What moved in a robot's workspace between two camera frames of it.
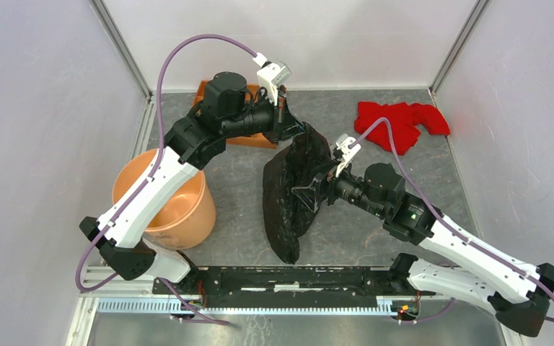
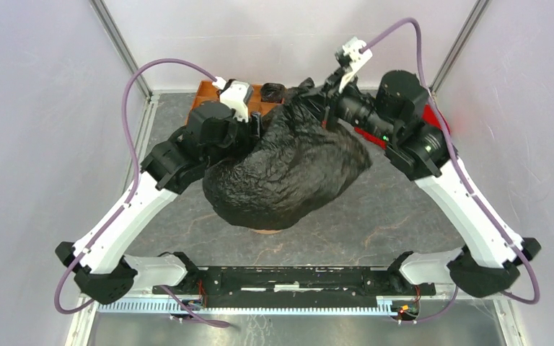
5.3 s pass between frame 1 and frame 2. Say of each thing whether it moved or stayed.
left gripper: moved
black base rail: stayed
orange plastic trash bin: moved
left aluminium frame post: stayed
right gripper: moved
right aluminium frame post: stayed
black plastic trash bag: moved
